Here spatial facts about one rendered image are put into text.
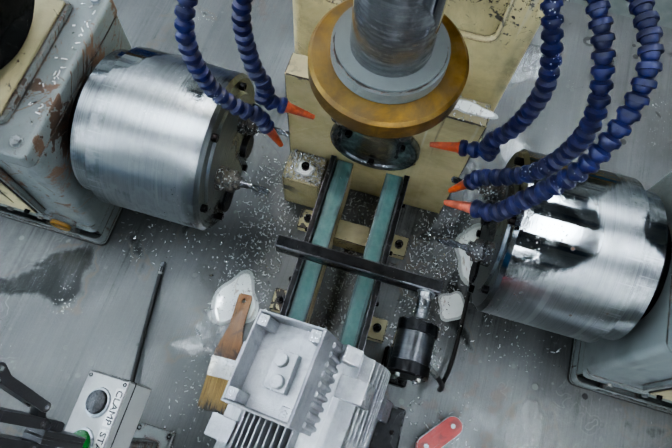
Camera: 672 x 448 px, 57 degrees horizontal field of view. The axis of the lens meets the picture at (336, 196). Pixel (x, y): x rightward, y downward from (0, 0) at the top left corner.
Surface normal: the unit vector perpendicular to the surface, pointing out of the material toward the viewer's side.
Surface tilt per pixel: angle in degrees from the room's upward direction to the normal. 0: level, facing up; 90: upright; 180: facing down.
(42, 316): 0
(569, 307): 62
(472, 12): 90
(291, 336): 23
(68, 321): 0
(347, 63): 0
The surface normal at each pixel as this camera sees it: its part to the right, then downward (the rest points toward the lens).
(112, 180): -0.23, 0.60
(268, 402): -0.33, -0.49
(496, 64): -0.28, 0.88
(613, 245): -0.03, -0.17
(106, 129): -0.10, 0.08
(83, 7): 0.04, -0.38
